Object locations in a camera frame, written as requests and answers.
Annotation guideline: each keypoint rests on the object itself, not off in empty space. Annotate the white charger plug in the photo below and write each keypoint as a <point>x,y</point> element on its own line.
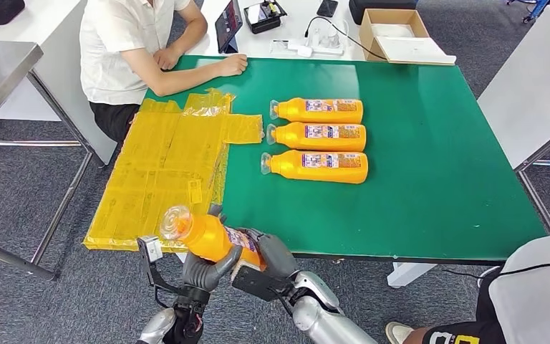
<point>304,51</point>

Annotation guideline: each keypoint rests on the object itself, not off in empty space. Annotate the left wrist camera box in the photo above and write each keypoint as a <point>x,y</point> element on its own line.
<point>150,248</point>

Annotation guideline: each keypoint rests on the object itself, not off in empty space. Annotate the steel table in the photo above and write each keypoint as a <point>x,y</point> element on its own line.
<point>0,64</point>

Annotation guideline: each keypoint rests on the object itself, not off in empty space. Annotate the yellow taped cardboard sheet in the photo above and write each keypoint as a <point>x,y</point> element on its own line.
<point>156,166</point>

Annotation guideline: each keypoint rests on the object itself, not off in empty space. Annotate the black tray with small items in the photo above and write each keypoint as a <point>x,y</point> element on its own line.
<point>263,16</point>

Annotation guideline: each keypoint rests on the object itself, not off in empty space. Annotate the white table leg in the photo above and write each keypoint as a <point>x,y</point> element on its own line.
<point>409,275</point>
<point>181,258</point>

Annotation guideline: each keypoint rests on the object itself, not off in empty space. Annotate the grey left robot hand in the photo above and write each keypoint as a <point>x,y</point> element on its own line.
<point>204,275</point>

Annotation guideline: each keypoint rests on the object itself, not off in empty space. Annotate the white power strip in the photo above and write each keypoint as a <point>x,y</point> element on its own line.
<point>322,49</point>

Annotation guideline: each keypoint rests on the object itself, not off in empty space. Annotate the person's left hand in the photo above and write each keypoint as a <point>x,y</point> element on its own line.
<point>167,58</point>

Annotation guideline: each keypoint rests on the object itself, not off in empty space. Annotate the brown cardboard box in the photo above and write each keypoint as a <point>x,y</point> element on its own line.
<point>366,35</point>

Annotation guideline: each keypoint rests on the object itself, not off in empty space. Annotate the white table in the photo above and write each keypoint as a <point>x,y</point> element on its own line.
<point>64,59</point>
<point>521,95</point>

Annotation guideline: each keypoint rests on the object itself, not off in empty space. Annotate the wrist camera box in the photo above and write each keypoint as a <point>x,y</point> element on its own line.
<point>256,285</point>
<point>150,248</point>

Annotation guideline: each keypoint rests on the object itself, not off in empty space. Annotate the orange detergent bottle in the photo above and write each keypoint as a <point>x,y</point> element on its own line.
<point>204,235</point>
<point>291,139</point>
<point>294,112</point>
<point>291,170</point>

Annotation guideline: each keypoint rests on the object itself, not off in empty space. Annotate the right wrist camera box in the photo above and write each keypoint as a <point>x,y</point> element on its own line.
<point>256,285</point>

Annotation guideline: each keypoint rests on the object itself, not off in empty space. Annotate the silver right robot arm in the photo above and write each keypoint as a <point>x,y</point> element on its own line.
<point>322,323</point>

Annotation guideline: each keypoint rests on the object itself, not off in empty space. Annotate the white flat box lid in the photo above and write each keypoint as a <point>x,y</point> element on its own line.
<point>415,51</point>

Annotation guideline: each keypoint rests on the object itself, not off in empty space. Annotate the person's right forearm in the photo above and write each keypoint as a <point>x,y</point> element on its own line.
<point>185,78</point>

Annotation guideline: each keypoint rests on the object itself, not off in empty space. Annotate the person's right hand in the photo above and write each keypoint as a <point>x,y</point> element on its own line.
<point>233,65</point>

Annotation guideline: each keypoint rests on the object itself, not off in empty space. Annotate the black tablet on stand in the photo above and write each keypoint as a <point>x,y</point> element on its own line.
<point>227,26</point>

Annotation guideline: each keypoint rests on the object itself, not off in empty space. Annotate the person's left forearm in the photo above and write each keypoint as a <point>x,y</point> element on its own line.
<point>194,35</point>

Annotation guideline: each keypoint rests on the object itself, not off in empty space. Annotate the black smartphone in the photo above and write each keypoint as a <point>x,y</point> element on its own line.
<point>327,7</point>

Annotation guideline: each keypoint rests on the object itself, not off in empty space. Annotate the blue metal cart frame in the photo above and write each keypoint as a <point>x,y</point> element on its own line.
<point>538,10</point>

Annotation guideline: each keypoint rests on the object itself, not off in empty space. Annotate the person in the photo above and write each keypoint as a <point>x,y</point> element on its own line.
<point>536,294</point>
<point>113,47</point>

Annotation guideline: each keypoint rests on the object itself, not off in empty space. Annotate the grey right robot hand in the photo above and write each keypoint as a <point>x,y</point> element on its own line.
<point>277,256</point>

